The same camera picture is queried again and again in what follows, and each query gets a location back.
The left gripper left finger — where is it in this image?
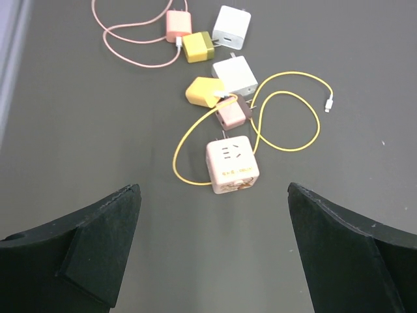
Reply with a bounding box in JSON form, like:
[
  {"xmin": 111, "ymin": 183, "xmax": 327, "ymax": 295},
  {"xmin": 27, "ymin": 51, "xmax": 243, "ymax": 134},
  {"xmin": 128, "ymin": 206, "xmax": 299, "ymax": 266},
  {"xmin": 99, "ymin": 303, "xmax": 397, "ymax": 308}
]
[{"xmin": 1, "ymin": 184, "xmax": 141, "ymax": 312}]

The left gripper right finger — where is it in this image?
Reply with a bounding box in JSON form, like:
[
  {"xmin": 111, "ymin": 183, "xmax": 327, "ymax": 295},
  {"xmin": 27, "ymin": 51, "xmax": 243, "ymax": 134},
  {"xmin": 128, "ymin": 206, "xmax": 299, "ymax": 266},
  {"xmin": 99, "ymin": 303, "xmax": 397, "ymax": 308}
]
[{"xmin": 287, "ymin": 183, "xmax": 416, "ymax": 312}]

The pink giraffe cube charger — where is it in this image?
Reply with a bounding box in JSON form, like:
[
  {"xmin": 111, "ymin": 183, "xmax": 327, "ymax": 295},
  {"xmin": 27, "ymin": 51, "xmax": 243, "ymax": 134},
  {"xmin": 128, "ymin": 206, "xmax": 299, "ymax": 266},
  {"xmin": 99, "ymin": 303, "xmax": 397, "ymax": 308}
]
[{"xmin": 206, "ymin": 136, "xmax": 260, "ymax": 194}]

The brown pink small charger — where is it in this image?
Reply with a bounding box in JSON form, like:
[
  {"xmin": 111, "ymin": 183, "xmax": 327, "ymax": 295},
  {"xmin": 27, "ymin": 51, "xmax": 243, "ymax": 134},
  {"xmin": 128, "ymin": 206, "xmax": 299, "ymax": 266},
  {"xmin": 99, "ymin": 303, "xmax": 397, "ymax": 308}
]
[{"xmin": 215, "ymin": 95, "xmax": 252, "ymax": 131}]

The orange small charger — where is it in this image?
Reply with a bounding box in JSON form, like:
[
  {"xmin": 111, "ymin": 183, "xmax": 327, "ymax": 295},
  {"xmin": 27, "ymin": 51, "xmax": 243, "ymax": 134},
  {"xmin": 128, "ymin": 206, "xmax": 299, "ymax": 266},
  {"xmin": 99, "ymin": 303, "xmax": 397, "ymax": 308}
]
[{"xmin": 185, "ymin": 76, "xmax": 229, "ymax": 108}]

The white square charger plug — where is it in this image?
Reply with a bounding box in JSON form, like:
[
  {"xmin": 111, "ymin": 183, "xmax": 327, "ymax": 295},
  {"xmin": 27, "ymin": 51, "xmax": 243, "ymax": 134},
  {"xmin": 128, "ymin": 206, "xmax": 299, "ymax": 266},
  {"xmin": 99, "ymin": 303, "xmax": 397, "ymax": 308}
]
[{"xmin": 212, "ymin": 55, "xmax": 259, "ymax": 98}]

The yellow charger plug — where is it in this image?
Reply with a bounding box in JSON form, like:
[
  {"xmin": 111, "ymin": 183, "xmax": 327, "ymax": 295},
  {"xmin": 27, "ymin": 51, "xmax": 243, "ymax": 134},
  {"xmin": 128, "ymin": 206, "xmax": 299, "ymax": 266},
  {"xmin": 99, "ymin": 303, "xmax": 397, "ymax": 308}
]
[{"xmin": 182, "ymin": 31, "xmax": 215, "ymax": 63}]

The pink charger plug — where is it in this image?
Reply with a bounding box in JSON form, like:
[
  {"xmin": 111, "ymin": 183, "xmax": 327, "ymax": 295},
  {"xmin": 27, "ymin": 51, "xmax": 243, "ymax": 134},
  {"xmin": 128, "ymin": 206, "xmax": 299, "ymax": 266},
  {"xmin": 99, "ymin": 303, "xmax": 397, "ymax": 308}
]
[{"xmin": 165, "ymin": 10, "xmax": 192, "ymax": 43}]

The yellow charger cable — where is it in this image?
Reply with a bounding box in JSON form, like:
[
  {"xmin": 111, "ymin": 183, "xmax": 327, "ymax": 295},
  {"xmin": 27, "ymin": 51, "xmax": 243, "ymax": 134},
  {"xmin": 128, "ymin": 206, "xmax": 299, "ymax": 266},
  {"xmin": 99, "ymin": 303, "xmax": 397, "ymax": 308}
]
[{"xmin": 171, "ymin": 70, "xmax": 335, "ymax": 186}]

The pink charger cable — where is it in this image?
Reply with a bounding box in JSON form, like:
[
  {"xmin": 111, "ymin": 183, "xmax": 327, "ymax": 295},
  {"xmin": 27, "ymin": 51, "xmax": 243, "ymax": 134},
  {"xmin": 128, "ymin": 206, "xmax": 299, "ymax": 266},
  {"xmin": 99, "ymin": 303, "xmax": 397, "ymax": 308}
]
[{"xmin": 91, "ymin": 0, "xmax": 190, "ymax": 69}]

